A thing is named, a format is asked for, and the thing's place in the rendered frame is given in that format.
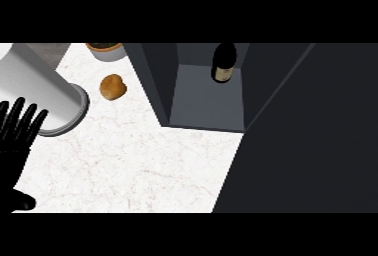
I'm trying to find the dark wine bottle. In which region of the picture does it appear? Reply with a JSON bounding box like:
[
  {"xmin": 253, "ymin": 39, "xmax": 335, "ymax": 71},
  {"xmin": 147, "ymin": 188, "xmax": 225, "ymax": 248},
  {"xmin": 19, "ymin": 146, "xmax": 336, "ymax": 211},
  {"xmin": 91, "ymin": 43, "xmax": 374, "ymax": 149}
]
[{"xmin": 209, "ymin": 42, "xmax": 239, "ymax": 84}]

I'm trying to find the brown potato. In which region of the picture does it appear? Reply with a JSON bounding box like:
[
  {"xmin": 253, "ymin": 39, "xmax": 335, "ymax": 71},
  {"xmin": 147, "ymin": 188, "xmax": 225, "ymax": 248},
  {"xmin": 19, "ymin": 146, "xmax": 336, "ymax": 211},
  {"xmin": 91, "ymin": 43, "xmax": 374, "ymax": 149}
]
[{"xmin": 98, "ymin": 73, "xmax": 128, "ymax": 102}]

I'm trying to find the grey plant pot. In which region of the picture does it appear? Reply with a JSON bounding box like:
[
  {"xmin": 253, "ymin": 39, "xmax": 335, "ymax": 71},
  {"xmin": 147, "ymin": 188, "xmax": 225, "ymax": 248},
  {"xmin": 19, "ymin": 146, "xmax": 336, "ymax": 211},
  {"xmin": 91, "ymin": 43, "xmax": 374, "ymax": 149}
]
[{"xmin": 84, "ymin": 42, "xmax": 129, "ymax": 63}]

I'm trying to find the dark grey cabinet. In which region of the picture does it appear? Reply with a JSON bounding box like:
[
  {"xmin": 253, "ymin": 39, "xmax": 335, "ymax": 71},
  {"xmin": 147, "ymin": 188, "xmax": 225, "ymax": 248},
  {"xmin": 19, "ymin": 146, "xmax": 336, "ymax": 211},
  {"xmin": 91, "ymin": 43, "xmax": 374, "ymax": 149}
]
[{"xmin": 122, "ymin": 42, "xmax": 315, "ymax": 134}]

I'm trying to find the white paper towel roll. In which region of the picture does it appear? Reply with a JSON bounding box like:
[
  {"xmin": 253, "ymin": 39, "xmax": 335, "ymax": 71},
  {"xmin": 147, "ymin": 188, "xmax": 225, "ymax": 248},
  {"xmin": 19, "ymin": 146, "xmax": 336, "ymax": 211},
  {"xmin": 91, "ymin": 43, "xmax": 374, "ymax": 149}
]
[{"xmin": 0, "ymin": 42, "xmax": 91, "ymax": 138}]

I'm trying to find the dark grey cabinet door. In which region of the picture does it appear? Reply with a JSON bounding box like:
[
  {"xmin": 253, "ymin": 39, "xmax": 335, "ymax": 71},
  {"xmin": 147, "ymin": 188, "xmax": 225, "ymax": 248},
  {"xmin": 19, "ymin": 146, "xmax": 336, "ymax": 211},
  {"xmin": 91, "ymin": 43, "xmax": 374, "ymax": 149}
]
[{"xmin": 211, "ymin": 42, "xmax": 378, "ymax": 214}]

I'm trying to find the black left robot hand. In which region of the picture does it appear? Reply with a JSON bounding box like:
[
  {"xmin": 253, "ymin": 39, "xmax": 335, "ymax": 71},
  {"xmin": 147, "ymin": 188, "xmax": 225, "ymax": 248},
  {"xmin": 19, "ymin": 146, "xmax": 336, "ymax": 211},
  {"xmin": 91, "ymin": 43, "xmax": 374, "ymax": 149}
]
[{"xmin": 0, "ymin": 96, "xmax": 50, "ymax": 213}]

